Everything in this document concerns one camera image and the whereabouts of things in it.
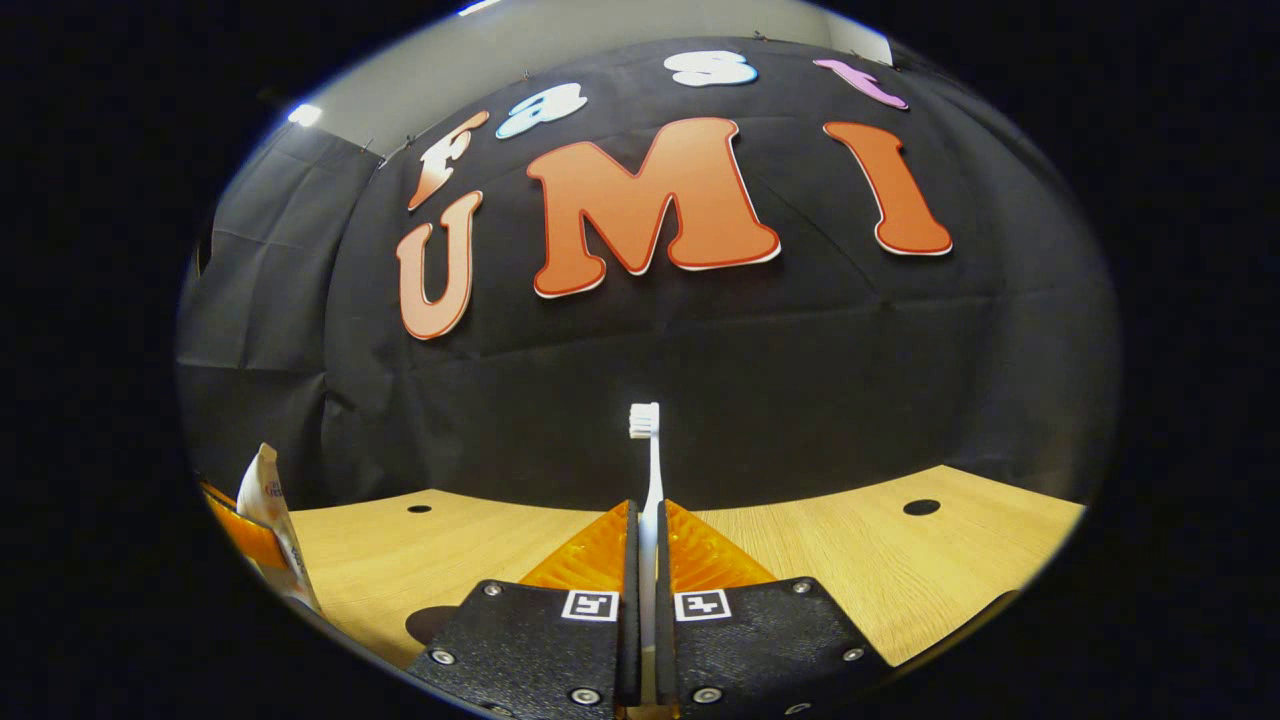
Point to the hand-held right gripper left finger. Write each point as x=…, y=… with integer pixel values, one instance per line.
x=540, y=650

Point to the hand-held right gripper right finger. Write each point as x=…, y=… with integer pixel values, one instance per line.
x=760, y=650

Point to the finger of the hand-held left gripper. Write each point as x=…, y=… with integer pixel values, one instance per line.
x=245, y=535

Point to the white toothpaste tube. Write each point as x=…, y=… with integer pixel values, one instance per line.
x=272, y=510

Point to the dark round coaster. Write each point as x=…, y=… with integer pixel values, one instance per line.
x=430, y=622

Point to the white toothbrush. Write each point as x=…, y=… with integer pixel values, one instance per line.
x=652, y=480

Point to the wooden desktop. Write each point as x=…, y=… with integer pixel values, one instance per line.
x=880, y=570

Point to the black backdrop cloth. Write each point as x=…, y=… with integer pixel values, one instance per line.
x=800, y=380

